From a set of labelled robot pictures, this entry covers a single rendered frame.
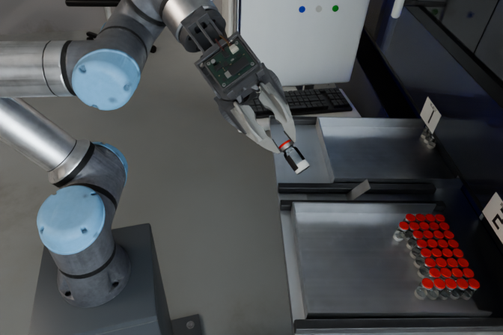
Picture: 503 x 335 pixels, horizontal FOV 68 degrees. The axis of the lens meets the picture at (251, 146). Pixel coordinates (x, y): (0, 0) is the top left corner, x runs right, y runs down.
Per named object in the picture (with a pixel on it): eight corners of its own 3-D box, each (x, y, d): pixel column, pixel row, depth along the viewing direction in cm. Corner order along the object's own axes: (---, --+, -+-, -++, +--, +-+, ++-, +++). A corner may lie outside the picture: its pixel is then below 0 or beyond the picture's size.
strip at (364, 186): (361, 195, 93) (367, 179, 90) (364, 204, 91) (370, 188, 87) (306, 194, 93) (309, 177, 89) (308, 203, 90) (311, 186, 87)
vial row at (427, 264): (407, 226, 86) (414, 213, 83) (439, 300, 73) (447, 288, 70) (397, 226, 86) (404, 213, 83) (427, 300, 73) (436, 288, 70)
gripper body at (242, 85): (216, 99, 47) (166, 29, 49) (230, 114, 55) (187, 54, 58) (265, 63, 46) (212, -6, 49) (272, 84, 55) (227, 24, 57)
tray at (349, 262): (430, 213, 90) (436, 203, 88) (483, 321, 70) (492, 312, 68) (290, 211, 88) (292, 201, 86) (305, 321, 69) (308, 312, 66)
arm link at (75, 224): (44, 276, 72) (19, 234, 63) (67, 220, 82) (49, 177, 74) (107, 276, 73) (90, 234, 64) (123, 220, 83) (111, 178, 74)
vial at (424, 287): (423, 289, 74) (431, 277, 71) (427, 300, 73) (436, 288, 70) (412, 289, 74) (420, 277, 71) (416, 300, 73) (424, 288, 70)
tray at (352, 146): (422, 127, 116) (426, 118, 114) (460, 188, 97) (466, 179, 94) (315, 125, 115) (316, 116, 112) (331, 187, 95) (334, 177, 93)
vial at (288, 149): (310, 166, 52) (292, 141, 52) (310, 165, 49) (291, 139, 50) (297, 175, 52) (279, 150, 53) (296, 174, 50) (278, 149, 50)
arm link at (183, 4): (173, 34, 59) (215, 2, 58) (188, 55, 58) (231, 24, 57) (153, 10, 51) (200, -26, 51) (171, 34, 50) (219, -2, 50)
